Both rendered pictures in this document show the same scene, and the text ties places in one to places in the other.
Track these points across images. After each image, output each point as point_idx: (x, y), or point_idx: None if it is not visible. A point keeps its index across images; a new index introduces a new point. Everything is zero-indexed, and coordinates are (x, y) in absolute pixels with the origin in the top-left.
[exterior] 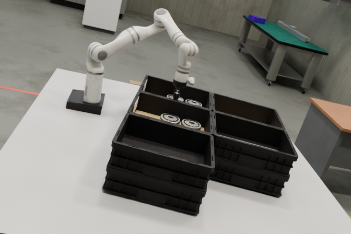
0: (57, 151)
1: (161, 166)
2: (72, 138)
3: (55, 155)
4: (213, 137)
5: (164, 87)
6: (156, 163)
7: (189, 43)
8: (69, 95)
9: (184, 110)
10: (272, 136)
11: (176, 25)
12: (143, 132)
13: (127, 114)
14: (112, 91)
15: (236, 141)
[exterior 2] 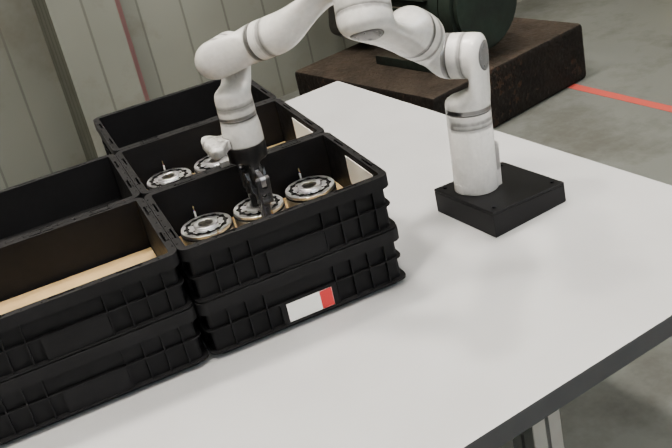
0: (375, 141)
1: (172, 115)
2: (393, 160)
3: (368, 138)
4: (112, 148)
5: (328, 216)
6: (179, 110)
7: (218, 36)
8: (527, 170)
9: None
10: None
11: (286, 7)
12: None
13: (272, 96)
14: (558, 281)
15: (67, 168)
